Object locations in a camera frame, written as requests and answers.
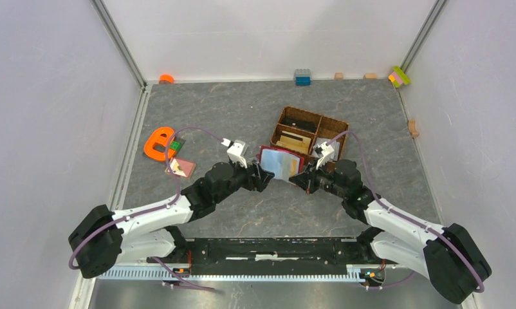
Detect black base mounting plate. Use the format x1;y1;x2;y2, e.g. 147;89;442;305
161;237;386;276

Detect orange plastic letter shape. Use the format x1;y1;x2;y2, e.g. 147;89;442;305
143;127;176;162

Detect woven brown basket organizer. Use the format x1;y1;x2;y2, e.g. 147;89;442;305
270;106;350;163

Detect orange round cap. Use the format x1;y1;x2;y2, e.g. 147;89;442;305
158;74;174;84

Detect green toy brick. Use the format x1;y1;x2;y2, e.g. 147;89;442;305
169;141;183;152

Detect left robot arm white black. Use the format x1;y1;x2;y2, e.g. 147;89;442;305
68;162;274;279

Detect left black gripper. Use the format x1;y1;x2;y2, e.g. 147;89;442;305
214;156;274;203

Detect pink picture card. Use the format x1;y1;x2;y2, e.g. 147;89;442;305
165;157;196;178

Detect slotted cable duct rail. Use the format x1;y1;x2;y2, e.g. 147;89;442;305
98;266;365;283

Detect blue grey toy bricks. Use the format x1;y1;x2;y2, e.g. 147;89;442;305
293;69;311;86

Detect green pink toy bricks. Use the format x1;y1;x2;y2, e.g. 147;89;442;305
388;66;411;88

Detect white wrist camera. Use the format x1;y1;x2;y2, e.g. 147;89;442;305
221;138;248;169
313;142;335;170

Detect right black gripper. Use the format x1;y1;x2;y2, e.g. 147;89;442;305
290;158;347;200

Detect grey cards in basket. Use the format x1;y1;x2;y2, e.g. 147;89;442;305
312;137;340;162

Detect black card in basket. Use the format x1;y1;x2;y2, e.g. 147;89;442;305
280;117;317;133

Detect curved wooden piece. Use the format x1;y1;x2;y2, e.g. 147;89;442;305
407;119;419;138

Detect beige cards in basket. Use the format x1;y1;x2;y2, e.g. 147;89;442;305
275;131;311;154

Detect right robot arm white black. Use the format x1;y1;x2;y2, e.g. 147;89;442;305
289;160;492;304

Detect red card holder wallet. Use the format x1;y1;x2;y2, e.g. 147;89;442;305
258;145;304;182

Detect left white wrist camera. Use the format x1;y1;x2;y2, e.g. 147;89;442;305
221;138;248;169

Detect flat wooden block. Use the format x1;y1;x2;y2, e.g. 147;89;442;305
364;73;378;79

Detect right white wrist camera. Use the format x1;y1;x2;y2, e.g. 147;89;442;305
313;142;335;170

